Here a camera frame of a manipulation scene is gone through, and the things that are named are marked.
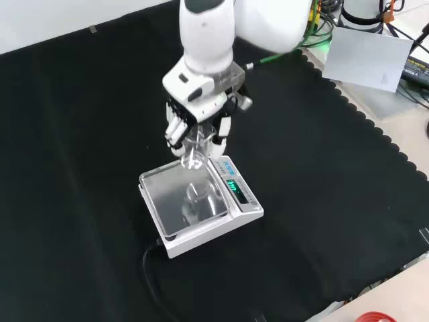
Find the clear glass beaker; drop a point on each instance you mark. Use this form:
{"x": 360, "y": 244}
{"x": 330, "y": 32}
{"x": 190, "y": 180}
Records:
{"x": 196, "y": 149}

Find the white electronic balance steel pan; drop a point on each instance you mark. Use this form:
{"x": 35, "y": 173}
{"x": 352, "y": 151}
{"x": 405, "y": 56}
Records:
{"x": 197, "y": 198}

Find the red stop button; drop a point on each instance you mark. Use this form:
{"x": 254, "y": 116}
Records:
{"x": 376, "y": 317}

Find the black power adapter yellow label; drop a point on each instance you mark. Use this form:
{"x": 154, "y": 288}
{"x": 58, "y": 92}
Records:
{"x": 415, "y": 72}

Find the pale grey board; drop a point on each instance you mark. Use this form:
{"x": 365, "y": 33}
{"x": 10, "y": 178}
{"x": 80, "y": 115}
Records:
{"x": 367, "y": 60}

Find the black bench cloth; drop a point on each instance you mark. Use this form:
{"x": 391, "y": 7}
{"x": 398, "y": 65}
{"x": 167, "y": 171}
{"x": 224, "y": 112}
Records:
{"x": 201, "y": 188}

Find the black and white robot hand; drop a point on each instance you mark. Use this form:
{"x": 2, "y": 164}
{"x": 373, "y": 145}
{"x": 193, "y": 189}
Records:
{"x": 194, "y": 100}

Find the grey tape strip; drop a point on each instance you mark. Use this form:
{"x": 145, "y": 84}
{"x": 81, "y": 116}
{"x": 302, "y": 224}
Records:
{"x": 92, "y": 29}

